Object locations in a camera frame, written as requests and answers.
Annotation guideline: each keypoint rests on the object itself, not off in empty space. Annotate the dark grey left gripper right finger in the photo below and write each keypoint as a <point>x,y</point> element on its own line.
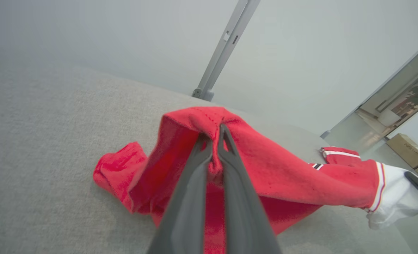
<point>244,211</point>

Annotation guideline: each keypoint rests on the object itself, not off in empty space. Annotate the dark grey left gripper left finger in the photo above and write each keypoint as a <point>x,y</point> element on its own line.
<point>188,211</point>

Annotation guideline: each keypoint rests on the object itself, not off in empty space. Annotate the red jersey with white sleeves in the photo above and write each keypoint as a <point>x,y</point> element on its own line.
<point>283,176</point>

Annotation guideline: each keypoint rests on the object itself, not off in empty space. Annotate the printed cardboard box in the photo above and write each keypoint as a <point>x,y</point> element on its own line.
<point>406,150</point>

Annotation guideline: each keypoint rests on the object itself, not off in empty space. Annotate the grey fabric sofa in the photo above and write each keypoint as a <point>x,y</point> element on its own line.
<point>36,158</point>

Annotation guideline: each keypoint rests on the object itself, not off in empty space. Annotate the grey cylinder post fitting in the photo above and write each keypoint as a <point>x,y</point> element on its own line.
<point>203,95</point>

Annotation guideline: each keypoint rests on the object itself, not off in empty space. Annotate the grey metal door frame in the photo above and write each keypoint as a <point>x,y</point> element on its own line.
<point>406,67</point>

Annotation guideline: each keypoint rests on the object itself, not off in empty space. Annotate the grey metal partition post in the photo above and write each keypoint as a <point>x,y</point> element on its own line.
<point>226,42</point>

